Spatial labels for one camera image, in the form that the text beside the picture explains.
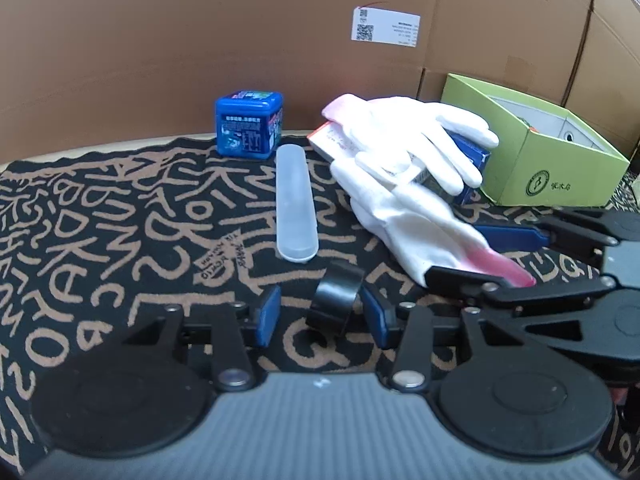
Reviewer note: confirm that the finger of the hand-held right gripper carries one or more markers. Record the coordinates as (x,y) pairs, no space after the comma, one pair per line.
(465,285)
(510,237)

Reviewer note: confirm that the translucent toothbrush case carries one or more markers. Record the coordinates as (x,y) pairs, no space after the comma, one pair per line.
(296,200)

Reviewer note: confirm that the large cardboard box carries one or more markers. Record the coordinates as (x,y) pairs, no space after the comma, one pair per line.
(615,60)
(200,35)

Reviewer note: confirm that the black tape roll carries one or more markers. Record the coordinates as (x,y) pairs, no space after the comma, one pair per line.
(335,300)

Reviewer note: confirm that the blue cube box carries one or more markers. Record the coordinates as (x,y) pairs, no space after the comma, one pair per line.
(247,127)

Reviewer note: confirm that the green cardboard box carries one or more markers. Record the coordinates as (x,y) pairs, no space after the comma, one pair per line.
(550,175)

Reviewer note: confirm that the white glove pink cuff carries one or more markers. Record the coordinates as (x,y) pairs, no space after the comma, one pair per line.
(415,225)
(400,125)

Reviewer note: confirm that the white shipping label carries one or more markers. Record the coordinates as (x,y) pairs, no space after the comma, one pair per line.
(387,27)

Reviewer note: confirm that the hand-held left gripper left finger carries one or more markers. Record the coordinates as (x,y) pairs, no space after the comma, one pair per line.
(265,317)

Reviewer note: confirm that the black tan patterned mat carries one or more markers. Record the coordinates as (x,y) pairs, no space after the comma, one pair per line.
(125,235)

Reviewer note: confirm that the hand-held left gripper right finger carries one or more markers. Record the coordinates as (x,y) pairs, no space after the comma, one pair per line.
(376,320)

